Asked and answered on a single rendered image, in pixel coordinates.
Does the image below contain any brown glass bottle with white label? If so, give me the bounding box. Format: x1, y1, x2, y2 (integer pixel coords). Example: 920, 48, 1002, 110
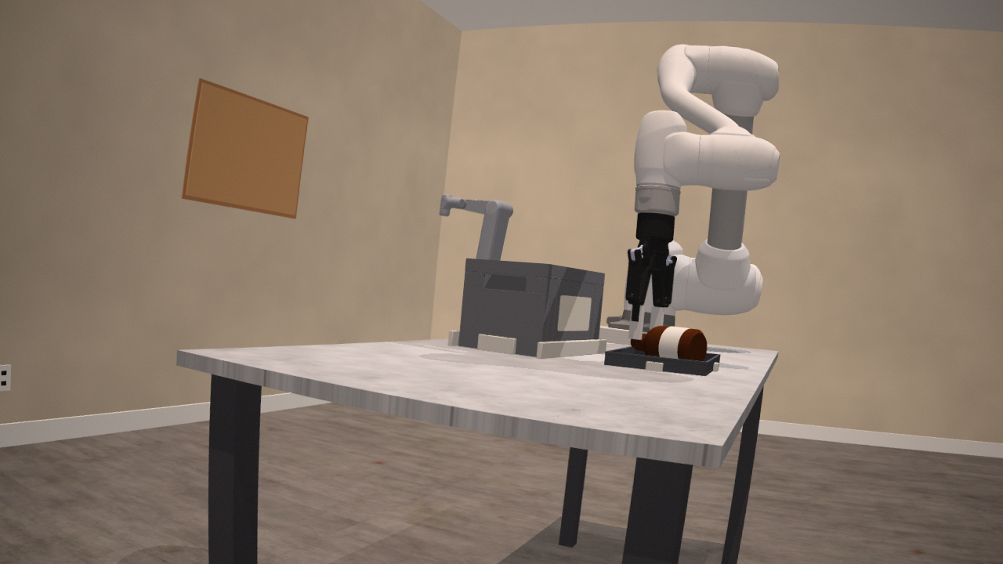
631, 326, 707, 361

